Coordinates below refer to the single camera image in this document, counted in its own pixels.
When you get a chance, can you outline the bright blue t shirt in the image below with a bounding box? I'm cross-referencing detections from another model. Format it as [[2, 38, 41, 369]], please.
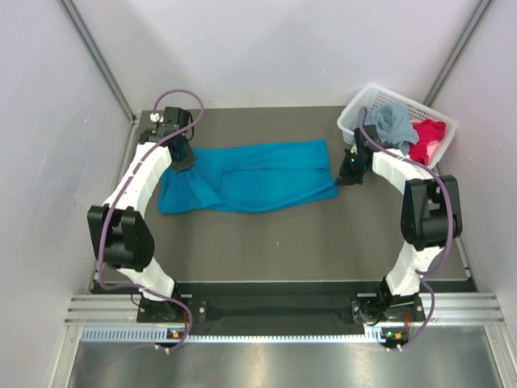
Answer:
[[158, 139, 338, 214]]

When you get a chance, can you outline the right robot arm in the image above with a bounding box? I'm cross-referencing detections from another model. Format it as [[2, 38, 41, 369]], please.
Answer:
[[336, 125, 463, 321]]

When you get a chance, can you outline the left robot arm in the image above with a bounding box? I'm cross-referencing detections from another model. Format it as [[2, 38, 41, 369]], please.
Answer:
[[87, 107, 196, 323]]

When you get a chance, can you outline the grey-blue t shirt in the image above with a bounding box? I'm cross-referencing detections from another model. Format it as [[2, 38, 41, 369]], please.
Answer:
[[365, 102, 418, 155]]

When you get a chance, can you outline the white plastic laundry basket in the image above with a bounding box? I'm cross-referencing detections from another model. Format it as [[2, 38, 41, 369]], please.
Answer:
[[337, 83, 458, 168]]

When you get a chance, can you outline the pink garment in basket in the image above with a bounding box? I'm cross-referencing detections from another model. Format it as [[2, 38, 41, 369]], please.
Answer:
[[427, 141, 439, 163]]

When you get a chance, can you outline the red t shirt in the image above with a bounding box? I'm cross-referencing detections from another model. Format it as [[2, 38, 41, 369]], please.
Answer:
[[409, 119, 447, 166]]

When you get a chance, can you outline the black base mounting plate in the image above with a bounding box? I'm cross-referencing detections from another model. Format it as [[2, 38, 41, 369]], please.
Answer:
[[136, 281, 429, 336]]

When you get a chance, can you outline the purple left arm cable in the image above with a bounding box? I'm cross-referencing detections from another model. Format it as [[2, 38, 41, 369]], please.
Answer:
[[95, 88, 206, 352]]

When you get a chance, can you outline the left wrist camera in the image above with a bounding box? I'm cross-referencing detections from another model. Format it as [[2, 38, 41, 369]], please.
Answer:
[[149, 112, 161, 123]]

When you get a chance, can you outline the aluminium frame rail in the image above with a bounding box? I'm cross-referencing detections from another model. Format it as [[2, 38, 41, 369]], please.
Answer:
[[65, 293, 505, 327]]

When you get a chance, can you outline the left corner aluminium post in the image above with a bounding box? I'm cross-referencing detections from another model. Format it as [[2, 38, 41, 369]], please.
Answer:
[[57, 0, 137, 122]]

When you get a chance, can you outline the corner aluminium post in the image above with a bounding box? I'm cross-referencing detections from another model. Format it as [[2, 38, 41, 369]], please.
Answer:
[[422, 0, 494, 107], [57, 0, 137, 122]]

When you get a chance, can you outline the grey slotted cable duct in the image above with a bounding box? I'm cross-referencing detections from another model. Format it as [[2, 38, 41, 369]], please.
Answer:
[[81, 327, 404, 344]]

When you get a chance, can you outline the right corner aluminium post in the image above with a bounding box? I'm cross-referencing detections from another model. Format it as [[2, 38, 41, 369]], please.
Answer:
[[422, 0, 494, 107]]

